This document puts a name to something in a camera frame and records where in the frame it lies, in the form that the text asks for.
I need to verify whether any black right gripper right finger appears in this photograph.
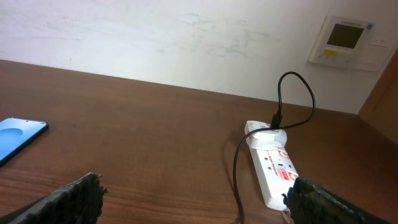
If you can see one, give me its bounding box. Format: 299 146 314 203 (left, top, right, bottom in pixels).
282 177 389 224

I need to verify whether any black charging cable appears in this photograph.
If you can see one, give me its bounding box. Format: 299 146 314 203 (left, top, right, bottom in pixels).
232 71 317 224

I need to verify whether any white charger adapter plug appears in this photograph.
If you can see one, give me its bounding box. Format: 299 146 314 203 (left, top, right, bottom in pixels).
246 130 287 150

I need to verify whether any white wall control panel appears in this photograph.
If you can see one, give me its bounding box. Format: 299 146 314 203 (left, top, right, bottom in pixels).
308 16 395 72

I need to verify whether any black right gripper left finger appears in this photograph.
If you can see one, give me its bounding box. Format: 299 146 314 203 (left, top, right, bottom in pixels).
1 172 108 224

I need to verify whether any blue Galaxy smartphone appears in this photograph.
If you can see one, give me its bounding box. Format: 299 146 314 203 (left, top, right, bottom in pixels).
1 118 49 166

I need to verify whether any white power strip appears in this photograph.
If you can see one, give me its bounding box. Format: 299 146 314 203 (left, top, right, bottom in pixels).
249 147 299 211

